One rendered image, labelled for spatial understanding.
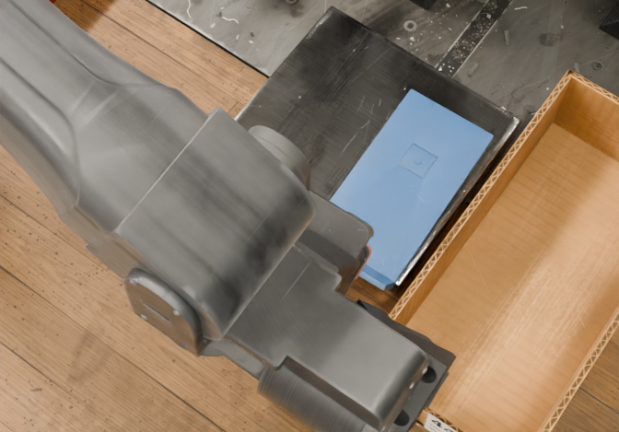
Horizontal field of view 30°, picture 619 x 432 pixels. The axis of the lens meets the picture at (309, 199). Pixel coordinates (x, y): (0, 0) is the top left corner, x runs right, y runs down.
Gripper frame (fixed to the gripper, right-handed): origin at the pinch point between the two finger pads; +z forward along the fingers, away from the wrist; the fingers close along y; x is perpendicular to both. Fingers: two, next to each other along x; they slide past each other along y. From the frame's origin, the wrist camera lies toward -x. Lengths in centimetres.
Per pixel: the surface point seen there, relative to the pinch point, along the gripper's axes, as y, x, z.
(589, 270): 7.8, -14.2, 13.7
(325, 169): 4.3, 5.0, 10.4
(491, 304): 2.5, -9.8, 10.8
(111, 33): 4.2, 25.6, 13.0
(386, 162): 7.0, 1.7, 11.3
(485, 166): 10.3, -4.2, 13.6
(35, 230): -9.7, 19.7, 5.1
